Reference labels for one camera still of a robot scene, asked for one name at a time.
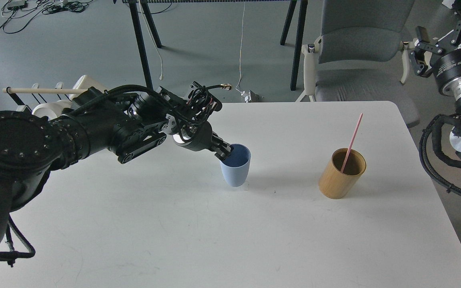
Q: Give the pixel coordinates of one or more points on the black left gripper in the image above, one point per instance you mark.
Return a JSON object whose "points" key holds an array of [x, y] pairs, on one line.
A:
{"points": [[204, 138]]}

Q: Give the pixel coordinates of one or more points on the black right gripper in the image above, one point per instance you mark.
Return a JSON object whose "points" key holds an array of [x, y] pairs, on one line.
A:
{"points": [[446, 69]]}

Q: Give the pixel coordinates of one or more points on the blue plastic cup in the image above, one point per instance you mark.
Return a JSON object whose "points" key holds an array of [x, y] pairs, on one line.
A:
{"points": [[235, 167]]}

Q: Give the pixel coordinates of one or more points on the pink chopstick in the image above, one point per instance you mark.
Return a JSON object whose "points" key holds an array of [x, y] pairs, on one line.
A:
{"points": [[350, 146]]}

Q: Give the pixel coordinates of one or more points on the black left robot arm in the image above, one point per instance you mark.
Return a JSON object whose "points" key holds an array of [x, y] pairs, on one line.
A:
{"points": [[128, 120]]}

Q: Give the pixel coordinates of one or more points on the white power adapter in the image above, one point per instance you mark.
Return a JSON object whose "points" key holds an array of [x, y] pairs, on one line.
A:
{"points": [[250, 97]]}

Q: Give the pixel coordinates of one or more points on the grey office chair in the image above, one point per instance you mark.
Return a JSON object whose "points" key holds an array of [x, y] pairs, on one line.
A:
{"points": [[363, 30]]}

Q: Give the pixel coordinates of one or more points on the bamboo cylinder holder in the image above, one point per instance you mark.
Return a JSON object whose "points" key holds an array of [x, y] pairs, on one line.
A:
{"points": [[335, 185]]}

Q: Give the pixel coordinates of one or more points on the black table legs right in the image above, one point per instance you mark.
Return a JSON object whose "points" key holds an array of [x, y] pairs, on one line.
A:
{"points": [[303, 5]]}

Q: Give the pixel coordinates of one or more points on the wooden dowel rod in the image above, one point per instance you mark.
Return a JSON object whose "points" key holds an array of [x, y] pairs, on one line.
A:
{"points": [[10, 90]]}

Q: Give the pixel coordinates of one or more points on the black wire dish rack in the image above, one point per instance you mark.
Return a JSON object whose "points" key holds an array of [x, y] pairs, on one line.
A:
{"points": [[26, 104]]}

